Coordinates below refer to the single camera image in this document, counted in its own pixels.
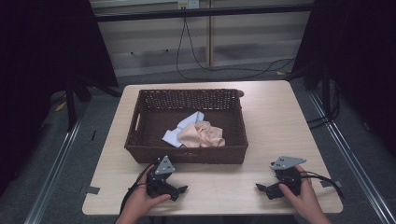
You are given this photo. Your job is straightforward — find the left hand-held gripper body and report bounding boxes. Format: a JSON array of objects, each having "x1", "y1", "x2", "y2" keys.
[{"x1": 145, "y1": 155, "x2": 177, "y2": 200}]

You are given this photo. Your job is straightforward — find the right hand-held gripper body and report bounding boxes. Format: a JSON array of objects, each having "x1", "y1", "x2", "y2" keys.
[{"x1": 270, "y1": 155, "x2": 307, "y2": 198}]

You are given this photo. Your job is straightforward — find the person's left hand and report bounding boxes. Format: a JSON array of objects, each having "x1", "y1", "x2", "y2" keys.
[{"x1": 123, "y1": 164, "x2": 172, "y2": 218}]

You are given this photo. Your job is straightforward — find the person's right hand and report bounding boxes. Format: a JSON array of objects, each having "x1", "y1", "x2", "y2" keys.
[{"x1": 277, "y1": 164, "x2": 322, "y2": 219}]

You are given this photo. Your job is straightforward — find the grey tape piece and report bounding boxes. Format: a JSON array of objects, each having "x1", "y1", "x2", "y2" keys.
[
  {"x1": 320, "y1": 179, "x2": 344, "y2": 189},
  {"x1": 79, "y1": 185, "x2": 101, "y2": 196}
]

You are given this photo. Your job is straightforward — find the peach cloth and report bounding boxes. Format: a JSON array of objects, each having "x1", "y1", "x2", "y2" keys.
[{"x1": 177, "y1": 120, "x2": 226, "y2": 148}]

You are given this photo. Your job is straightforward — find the light blue cloth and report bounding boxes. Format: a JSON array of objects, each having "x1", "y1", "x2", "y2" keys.
[{"x1": 162, "y1": 110, "x2": 205, "y2": 148}]

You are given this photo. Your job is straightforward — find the brown wicker basket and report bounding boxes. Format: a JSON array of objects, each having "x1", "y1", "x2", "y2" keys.
[{"x1": 124, "y1": 88, "x2": 249, "y2": 165}]

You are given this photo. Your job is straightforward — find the black metal stand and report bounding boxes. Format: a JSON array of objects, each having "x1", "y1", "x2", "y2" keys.
[
  {"x1": 285, "y1": 63, "x2": 341, "y2": 123},
  {"x1": 64, "y1": 69, "x2": 123, "y2": 133}
]

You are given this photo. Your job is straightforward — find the dark curtain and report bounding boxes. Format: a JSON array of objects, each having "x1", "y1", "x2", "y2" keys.
[
  {"x1": 285, "y1": 0, "x2": 396, "y2": 158},
  {"x1": 0, "y1": 0, "x2": 120, "y2": 198}
]

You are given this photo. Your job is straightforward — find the black horizontal bar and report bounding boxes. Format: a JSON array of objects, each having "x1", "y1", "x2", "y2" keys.
[{"x1": 92, "y1": 3, "x2": 316, "y2": 23}]

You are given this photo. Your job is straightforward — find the left hand-held gripper cable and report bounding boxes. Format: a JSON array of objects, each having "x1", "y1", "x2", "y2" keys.
[{"x1": 119, "y1": 161, "x2": 161, "y2": 217}]

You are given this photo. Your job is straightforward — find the hand-held gripper cable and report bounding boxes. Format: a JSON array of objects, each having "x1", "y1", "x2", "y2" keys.
[
  {"x1": 299, "y1": 170, "x2": 346, "y2": 201},
  {"x1": 119, "y1": 161, "x2": 161, "y2": 217}
]

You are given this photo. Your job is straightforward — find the right hand-held gripper cable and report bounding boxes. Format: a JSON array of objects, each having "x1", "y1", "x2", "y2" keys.
[{"x1": 299, "y1": 170, "x2": 346, "y2": 201}]

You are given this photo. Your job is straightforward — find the metal floor rail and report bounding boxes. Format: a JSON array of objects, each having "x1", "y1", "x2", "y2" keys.
[
  {"x1": 23, "y1": 116, "x2": 84, "y2": 224},
  {"x1": 307, "y1": 90, "x2": 396, "y2": 224}
]

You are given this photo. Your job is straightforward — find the long black wall cable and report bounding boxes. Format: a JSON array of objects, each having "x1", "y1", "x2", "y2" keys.
[{"x1": 175, "y1": 17, "x2": 296, "y2": 81}]

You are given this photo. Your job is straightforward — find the wooden wall post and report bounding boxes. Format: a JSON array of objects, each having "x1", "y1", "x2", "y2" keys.
[{"x1": 205, "y1": 0, "x2": 217, "y2": 68}]

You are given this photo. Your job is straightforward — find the white wall power outlet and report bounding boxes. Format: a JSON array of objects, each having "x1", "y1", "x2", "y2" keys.
[{"x1": 177, "y1": 0, "x2": 201, "y2": 10}]

